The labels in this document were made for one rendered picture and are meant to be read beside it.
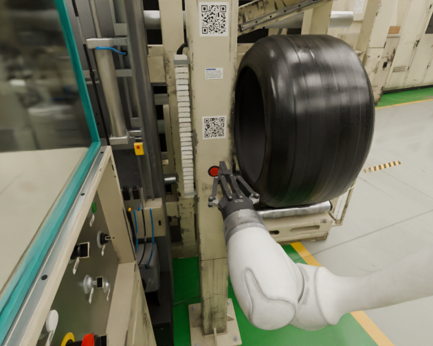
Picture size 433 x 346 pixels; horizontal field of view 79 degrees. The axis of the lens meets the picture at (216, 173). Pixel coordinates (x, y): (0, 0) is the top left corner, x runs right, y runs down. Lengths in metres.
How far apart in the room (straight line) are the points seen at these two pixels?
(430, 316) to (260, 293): 1.78
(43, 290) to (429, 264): 0.47
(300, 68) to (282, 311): 0.56
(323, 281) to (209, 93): 0.55
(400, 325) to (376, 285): 1.51
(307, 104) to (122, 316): 0.69
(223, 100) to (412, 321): 1.71
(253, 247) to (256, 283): 0.06
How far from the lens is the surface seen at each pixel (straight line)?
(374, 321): 1.97
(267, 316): 0.45
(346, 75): 0.79
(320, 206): 1.05
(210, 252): 1.15
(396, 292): 0.51
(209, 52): 0.77
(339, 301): 0.56
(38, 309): 0.34
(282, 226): 1.00
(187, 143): 0.85
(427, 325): 2.11
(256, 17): 1.21
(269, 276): 0.44
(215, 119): 0.82
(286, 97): 0.71
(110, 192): 0.69
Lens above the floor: 1.52
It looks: 31 degrees down
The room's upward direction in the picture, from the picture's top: straight up
